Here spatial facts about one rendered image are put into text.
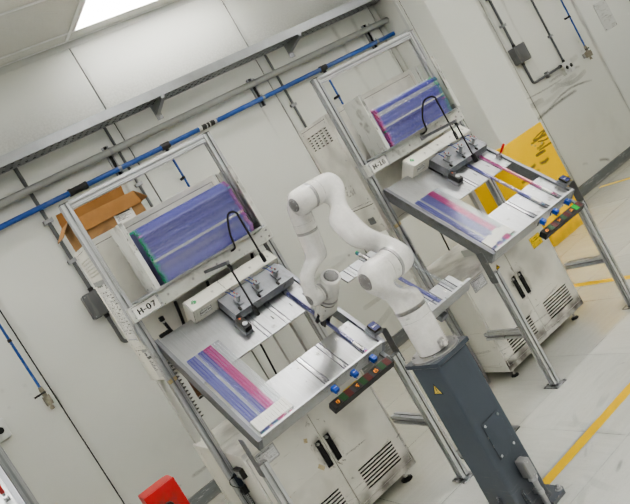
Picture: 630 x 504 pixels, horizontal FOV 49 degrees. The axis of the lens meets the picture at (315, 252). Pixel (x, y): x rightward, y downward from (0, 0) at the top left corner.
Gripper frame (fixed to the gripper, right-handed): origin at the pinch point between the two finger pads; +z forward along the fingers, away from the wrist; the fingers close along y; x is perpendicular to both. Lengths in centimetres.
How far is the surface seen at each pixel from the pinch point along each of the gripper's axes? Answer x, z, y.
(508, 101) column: -98, 81, -304
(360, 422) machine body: 32, 41, 5
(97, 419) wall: -105, 143, 78
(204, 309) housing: -41, 3, 35
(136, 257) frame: -67, -20, 49
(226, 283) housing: -44.7, 0.3, 19.5
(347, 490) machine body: 48, 53, 27
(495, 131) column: -87, 90, -275
